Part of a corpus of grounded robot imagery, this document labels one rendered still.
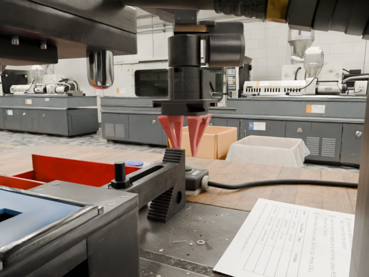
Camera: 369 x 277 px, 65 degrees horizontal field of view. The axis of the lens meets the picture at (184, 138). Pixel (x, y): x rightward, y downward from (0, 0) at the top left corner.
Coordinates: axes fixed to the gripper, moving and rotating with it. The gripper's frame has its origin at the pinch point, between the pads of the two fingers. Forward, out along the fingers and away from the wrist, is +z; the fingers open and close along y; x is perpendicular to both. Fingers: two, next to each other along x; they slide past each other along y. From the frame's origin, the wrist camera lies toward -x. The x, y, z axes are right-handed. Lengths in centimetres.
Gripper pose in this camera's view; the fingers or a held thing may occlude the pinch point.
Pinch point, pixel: (185, 150)
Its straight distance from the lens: 52.1
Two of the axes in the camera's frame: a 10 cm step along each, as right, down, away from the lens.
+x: -4.1, 1.5, -9.0
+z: 0.1, 9.9, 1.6
